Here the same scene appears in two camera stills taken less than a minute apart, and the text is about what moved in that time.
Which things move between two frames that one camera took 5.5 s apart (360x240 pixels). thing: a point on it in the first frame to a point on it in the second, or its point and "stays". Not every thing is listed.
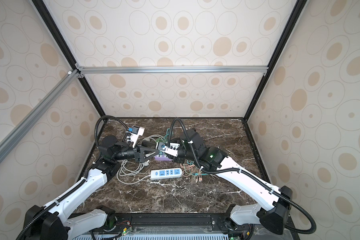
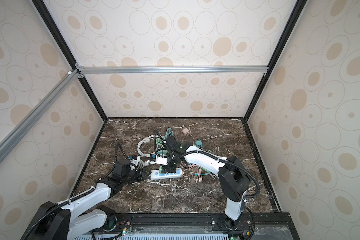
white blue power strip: x=166 y=173 stays
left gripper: x=138 y=154 to x=141 y=172
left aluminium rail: x=3 y=146 stays
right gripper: x=180 y=143 to x=166 y=168
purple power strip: x=162 y=158 stays
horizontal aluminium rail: x=86 y=70 stays
